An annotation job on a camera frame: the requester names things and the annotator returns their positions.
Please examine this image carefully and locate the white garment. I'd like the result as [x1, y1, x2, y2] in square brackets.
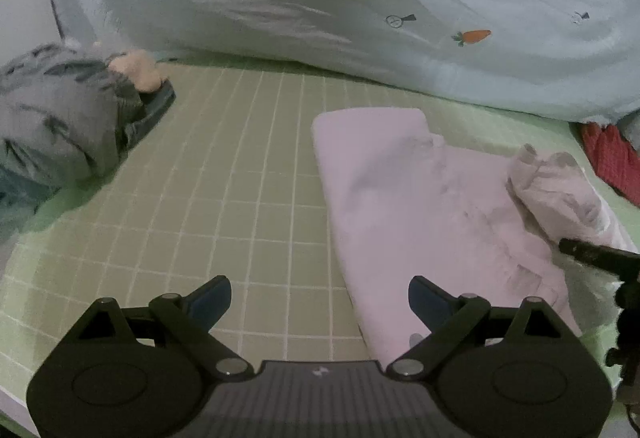
[311, 107, 638, 364]

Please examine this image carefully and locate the dark blue cloth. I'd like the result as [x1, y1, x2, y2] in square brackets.
[117, 81, 177, 154]

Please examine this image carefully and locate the peach fluffy cloth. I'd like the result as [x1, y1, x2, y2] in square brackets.
[107, 49, 163, 93]

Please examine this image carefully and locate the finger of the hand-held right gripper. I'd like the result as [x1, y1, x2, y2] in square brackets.
[558, 238, 640, 279]

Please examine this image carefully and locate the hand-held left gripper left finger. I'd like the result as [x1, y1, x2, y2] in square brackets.
[64, 274, 256, 378]

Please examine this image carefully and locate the dark grey cloth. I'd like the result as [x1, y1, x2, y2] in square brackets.
[617, 111, 640, 151]

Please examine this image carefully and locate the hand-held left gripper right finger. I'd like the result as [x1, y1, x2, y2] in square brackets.
[386, 275, 581, 379]

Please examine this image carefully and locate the red cloth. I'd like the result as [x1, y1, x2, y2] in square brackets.
[580, 121, 640, 208]

